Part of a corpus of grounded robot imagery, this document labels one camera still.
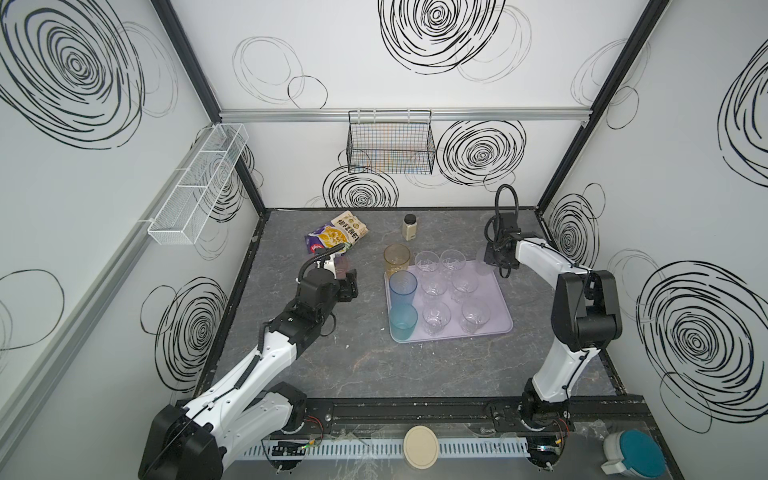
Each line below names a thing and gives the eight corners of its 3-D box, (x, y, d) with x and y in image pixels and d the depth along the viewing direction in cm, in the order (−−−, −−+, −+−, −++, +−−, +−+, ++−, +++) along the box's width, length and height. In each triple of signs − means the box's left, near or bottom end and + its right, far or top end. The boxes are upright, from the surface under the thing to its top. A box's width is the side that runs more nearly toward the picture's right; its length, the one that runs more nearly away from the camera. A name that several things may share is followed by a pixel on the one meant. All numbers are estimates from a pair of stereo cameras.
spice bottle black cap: (403, 240, 113) (404, 223, 105) (403, 230, 116) (404, 213, 108) (415, 240, 113) (416, 223, 105) (414, 230, 116) (416, 213, 108)
